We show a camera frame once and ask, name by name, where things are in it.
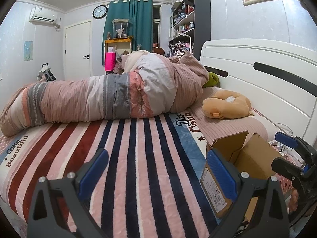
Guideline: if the cardboard box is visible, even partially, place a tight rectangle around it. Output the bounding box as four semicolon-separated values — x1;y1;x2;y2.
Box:
200;131;281;219

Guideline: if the pink ribbed pillow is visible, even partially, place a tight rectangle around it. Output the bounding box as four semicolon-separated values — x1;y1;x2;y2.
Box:
187;87;268;145

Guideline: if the white bed headboard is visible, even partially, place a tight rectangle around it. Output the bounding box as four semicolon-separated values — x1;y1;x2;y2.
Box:
200;39;316;145

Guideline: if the tan plush toy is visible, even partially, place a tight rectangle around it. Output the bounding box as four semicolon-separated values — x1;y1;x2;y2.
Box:
202;90;253;120

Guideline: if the striped bed blanket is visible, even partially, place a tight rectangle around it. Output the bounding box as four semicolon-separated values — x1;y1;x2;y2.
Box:
1;112;217;237

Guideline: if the green plush toy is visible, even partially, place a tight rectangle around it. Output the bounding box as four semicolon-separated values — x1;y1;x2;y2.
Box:
203;72;220;88

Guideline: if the grey white bag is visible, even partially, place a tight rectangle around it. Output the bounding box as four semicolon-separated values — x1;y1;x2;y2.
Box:
36;63;56;82

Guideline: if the rolled striped duvet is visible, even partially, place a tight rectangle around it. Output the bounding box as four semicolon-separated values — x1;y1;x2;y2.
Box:
1;51;209;136

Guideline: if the pink gift bag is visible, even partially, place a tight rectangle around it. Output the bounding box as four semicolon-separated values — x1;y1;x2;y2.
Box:
104;52;116;71

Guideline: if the dark bookshelf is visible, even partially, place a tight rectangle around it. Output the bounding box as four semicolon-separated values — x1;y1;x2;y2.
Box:
168;0;211;59

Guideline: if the white door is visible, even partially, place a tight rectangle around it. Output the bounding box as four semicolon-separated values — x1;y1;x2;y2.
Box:
64;21;91;81

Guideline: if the yellow cabinet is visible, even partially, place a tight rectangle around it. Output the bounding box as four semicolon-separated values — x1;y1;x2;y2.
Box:
104;38;132;55

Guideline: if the glass display case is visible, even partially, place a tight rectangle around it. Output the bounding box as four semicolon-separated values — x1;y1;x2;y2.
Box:
112;19;130;39

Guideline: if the white air conditioner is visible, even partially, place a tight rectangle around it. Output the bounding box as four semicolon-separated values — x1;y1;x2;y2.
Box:
29;7;61;29

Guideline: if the teal curtain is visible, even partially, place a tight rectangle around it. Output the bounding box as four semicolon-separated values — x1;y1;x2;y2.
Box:
103;0;153;52

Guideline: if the blue wall poster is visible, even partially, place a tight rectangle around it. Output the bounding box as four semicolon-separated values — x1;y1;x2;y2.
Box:
24;41;33;61

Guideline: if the round wall clock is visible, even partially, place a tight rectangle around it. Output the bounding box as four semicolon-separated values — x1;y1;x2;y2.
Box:
92;5;108;19

